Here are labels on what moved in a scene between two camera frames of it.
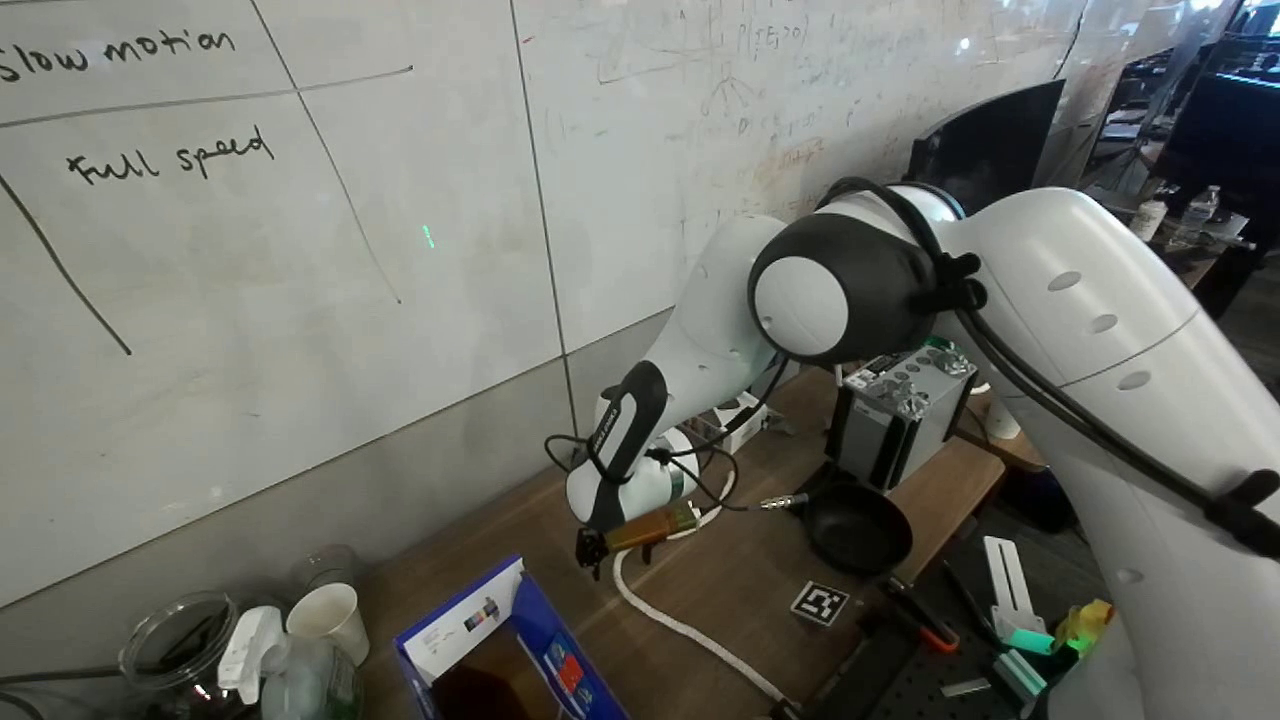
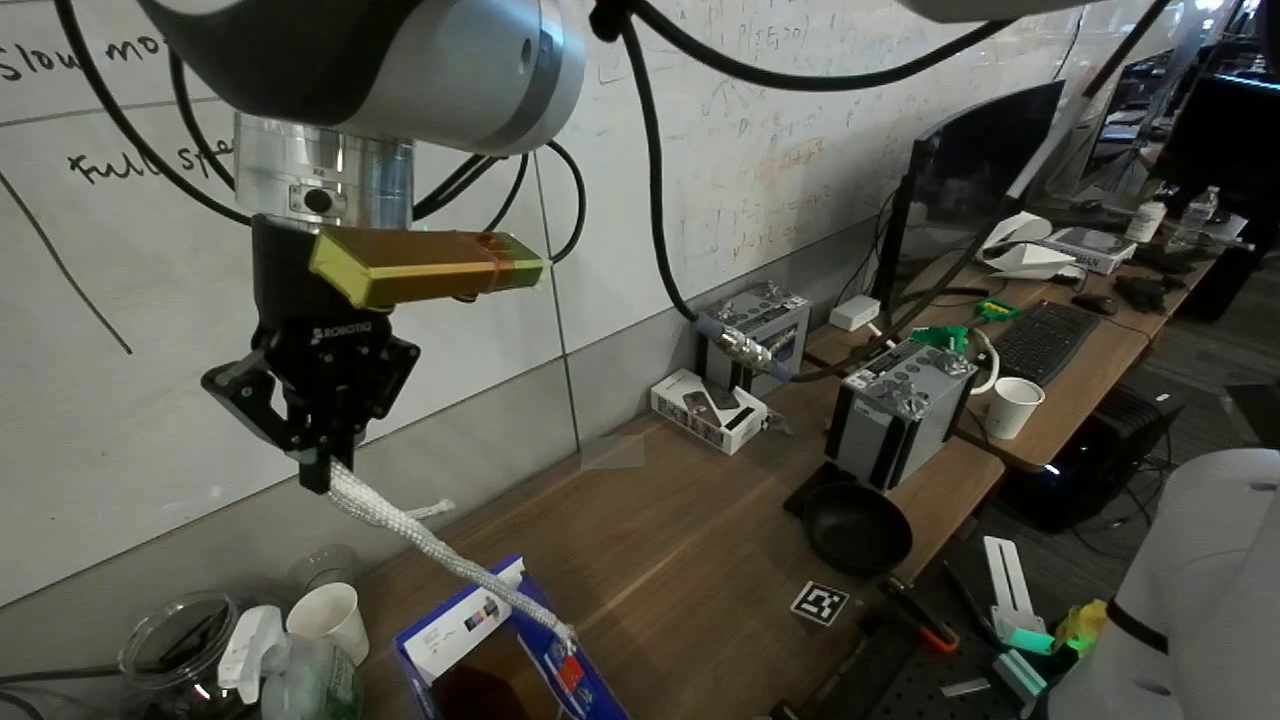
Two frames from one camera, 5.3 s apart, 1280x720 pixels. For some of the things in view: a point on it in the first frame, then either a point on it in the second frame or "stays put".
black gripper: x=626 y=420 to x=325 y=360
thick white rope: x=679 y=616 to x=504 y=592
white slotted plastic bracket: x=1008 y=588 stays put
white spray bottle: x=248 y=644 stays put
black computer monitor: x=987 y=151 stays put
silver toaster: x=897 y=411 stays put
